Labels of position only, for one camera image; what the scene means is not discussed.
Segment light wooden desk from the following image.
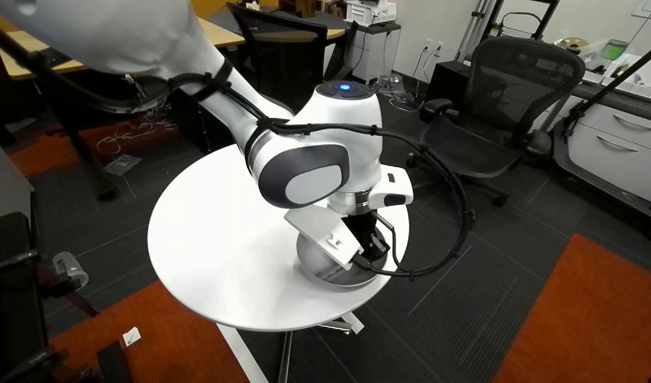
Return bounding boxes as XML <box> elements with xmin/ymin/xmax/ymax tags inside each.
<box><xmin>0</xmin><ymin>13</ymin><xmax>246</xmax><ymax>203</ymax></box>

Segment black box by wall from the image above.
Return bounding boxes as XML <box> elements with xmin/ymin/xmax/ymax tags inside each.
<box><xmin>428</xmin><ymin>60</ymin><xmax>478</xmax><ymax>123</ymax></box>

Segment black mesh office chair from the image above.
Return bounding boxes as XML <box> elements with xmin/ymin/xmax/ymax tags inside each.
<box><xmin>409</xmin><ymin>37</ymin><xmax>587</xmax><ymax>209</ymax></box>

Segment black stand with rods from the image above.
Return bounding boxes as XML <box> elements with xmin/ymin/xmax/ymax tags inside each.
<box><xmin>455</xmin><ymin>0</ymin><xmax>563</xmax><ymax>63</ymax></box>

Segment white table base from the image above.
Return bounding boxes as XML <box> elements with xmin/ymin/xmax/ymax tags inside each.
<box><xmin>214</xmin><ymin>308</ymin><xmax>367</xmax><ymax>383</ymax></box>

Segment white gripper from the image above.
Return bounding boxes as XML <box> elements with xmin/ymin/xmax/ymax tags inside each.
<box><xmin>282</xmin><ymin>207</ymin><xmax>394</xmax><ymax>271</ymax></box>

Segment black cabinet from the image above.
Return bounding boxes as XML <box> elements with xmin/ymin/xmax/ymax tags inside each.
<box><xmin>0</xmin><ymin>130</ymin><xmax>62</xmax><ymax>383</ymax></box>

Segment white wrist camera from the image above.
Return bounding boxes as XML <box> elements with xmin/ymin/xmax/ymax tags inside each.
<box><xmin>366</xmin><ymin>164</ymin><xmax>417</xmax><ymax>211</ymax></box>

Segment black tripod pole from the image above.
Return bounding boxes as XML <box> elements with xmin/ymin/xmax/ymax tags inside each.
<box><xmin>562</xmin><ymin>39</ymin><xmax>651</xmax><ymax>138</ymax></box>

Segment small white tag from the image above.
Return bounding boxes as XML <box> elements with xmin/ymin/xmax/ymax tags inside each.
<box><xmin>119</xmin><ymin>326</ymin><xmax>142</xmax><ymax>348</ymax></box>

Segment white box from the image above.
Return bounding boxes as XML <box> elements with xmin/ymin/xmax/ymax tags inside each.
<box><xmin>345</xmin><ymin>0</ymin><xmax>399</xmax><ymax>29</ymax></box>

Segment white drawer cabinet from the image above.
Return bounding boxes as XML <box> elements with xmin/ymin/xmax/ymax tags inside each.
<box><xmin>563</xmin><ymin>70</ymin><xmax>651</xmax><ymax>209</ymax></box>

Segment thin floor cable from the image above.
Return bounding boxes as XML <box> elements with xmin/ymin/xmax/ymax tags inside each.
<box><xmin>90</xmin><ymin>114</ymin><xmax>173</xmax><ymax>160</ymax></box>

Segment green item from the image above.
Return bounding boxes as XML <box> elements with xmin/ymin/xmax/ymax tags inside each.
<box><xmin>599</xmin><ymin>39</ymin><xmax>631</xmax><ymax>63</ymax></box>

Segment black padded office chair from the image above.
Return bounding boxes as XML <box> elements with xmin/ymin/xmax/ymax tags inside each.
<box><xmin>226</xmin><ymin>2</ymin><xmax>359</xmax><ymax>114</ymax></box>

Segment white pedestal cabinet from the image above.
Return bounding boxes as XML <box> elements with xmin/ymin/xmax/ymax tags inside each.
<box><xmin>350</xmin><ymin>23</ymin><xmax>401</xmax><ymax>88</ymax></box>

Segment grey cylinder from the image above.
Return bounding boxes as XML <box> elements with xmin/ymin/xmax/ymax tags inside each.
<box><xmin>52</xmin><ymin>248</ymin><xmax>92</xmax><ymax>291</ymax></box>

